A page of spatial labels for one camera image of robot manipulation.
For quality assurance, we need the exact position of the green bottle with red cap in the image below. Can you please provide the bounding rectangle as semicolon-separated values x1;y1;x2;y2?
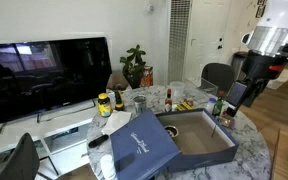
212;90;226;118

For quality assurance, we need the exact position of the navy blue cardboard box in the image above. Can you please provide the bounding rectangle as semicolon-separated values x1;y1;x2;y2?
154;108;240;174

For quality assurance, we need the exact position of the black remote control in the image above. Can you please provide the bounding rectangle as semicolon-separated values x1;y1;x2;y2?
87;133;110;149

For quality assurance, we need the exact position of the brown cardboard box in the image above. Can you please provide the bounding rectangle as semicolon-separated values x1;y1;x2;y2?
106;72;130;92

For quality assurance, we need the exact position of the black chair with curved back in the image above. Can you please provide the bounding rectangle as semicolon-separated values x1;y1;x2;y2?
0;132;53;180

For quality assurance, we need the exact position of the white door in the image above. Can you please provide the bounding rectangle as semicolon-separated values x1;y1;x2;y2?
183;0;233;84

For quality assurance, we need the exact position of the flat screen television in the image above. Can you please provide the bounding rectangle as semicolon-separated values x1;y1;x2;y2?
0;36;113;124

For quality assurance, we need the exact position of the navy blue box lid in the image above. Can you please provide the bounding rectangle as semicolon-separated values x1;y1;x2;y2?
109;108;182;180

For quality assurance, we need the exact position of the plain white plastic bottle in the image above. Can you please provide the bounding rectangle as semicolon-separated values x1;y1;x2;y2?
99;154;118;180

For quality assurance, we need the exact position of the yellow vitamin bottle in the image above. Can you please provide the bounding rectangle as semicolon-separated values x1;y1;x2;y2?
97;92;113;118

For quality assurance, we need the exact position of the metal cup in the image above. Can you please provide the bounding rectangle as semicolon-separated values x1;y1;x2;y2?
132;94;148;116

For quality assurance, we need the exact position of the white vent grille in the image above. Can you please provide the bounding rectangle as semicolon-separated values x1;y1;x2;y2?
167;0;192;84

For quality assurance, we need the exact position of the red hot sauce bottle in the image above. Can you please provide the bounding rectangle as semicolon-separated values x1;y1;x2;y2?
164;88;173;113

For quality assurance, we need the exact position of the white paper napkin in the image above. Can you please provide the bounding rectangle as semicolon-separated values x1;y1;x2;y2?
101;109;133;136

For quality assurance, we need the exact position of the clear acrylic box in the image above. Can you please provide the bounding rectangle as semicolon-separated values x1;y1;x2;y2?
197;77;219;97

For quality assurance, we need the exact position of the round white thermostat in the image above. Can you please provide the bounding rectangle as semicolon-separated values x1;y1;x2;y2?
144;1;156;14

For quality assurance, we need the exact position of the white bottle with blue cap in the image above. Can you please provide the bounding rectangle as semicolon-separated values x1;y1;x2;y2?
205;97;217;115

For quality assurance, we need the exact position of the small picture frame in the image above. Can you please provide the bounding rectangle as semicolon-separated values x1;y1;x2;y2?
255;4;267;19

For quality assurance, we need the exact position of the potted green plant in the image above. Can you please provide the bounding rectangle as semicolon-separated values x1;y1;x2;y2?
119;44;148;89

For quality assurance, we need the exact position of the dark bottle with yellow label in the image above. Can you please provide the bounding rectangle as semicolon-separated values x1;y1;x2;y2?
113;87;126;112

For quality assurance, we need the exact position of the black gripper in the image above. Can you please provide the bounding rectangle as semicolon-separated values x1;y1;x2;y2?
224;78;269;118

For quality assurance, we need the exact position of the yellow packet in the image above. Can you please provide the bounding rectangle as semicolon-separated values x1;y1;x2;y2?
176;99;196;112

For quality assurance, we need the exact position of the orange printed bag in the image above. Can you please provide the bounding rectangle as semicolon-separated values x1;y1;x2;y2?
139;65;154;88

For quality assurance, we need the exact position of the white television cabinet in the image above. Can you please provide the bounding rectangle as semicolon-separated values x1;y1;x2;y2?
0;99;108;178

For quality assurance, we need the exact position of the dark grey chair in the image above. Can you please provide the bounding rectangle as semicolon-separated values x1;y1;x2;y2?
200;62;236;96

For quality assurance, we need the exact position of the purple clear plastic packet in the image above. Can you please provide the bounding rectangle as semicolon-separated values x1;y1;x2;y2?
217;114;236;130

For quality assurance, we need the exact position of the grey trash can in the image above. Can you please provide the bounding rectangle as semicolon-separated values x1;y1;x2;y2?
231;50;249;82

